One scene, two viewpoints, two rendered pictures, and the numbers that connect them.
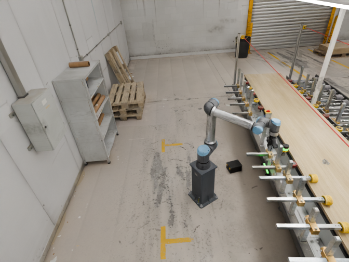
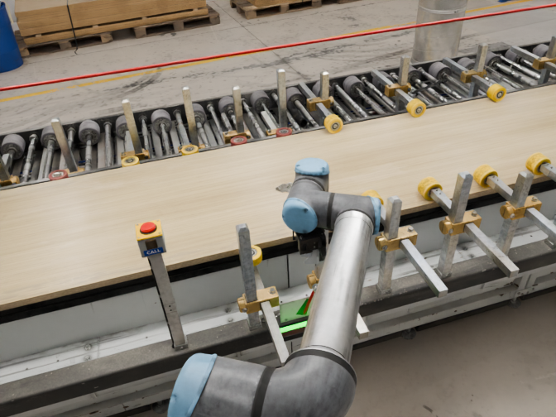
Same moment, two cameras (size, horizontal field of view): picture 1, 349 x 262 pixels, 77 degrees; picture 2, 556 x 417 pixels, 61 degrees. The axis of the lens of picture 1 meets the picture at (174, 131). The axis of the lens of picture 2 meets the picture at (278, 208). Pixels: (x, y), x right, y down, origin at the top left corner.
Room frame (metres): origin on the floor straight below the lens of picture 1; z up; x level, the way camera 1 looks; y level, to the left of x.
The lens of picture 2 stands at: (2.24, -0.04, 2.05)
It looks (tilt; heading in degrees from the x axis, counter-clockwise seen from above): 38 degrees down; 250
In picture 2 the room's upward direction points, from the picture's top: 4 degrees counter-clockwise
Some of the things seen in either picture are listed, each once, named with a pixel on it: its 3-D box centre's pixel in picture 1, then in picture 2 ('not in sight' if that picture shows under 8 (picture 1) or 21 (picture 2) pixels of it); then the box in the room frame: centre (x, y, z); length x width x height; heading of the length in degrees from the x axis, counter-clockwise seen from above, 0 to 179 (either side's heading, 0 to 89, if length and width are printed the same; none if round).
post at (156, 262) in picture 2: (264, 131); (168, 300); (2.23, -1.12, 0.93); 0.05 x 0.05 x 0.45; 84
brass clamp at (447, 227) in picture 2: (298, 198); (459, 223); (1.20, -1.02, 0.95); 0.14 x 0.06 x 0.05; 174
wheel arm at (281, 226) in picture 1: (310, 226); (527, 209); (0.94, -0.98, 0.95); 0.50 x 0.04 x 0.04; 84
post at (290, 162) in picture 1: (285, 179); (388, 252); (1.47, -1.05, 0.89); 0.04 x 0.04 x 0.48; 84
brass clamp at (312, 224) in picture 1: (311, 224); (520, 208); (0.95, -0.99, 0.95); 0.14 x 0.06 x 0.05; 174
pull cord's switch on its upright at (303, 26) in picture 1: (296, 55); not in sight; (4.16, -2.43, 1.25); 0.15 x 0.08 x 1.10; 174
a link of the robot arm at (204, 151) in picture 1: (203, 153); not in sight; (2.07, -0.34, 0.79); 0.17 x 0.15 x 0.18; 143
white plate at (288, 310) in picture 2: (271, 169); (315, 304); (1.75, -1.05, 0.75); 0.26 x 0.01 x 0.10; 174
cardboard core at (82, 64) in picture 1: (79, 64); not in sight; (3.48, 1.40, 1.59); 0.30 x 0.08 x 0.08; 90
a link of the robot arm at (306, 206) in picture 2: (263, 122); (307, 206); (1.85, -0.90, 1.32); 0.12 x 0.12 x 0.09; 53
